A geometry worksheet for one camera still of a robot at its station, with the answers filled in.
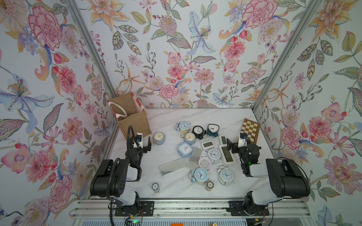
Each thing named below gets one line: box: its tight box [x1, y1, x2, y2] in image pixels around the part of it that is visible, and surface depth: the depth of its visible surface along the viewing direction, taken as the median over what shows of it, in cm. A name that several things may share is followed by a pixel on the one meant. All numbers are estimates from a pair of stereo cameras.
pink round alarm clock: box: [197, 156, 213, 171], surface depth 90 cm
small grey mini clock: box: [151, 182, 161, 194], surface depth 78 cm
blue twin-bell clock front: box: [188, 167, 209, 186], surface depth 83 cm
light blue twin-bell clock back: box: [174, 121, 192, 134], surface depth 106 cm
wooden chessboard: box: [240, 118, 261, 145], surface depth 106 cm
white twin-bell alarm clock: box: [217, 164, 235, 186], surface depth 83 cm
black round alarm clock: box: [191, 125, 207, 140], surface depth 105 cm
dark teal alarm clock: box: [206, 123, 220, 138], surface depth 105 cm
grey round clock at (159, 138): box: [152, 131, 166, 146], surface depth 101 cm
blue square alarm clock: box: [176, 142, 194, 158], surface depth 95 cm
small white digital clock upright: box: [218, 135, 228, 146], surface depth 102 cm
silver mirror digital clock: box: [159, 157, 187, 178], surface depth 90 cm
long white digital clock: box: [219, 144, 236, 165], surface depth 90 cm
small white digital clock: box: [200, 140, 215, 152], surface depth 99 cm
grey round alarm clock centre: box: [183, 132, 197, 146], surface depth 101 cm
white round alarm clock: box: [207, 148, 222, 164], surface depth 92 cm
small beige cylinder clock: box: [205, 179, 215, 192], surface depth 78 cm
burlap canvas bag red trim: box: [107, 91, 153, 140], surface depth 98 cm
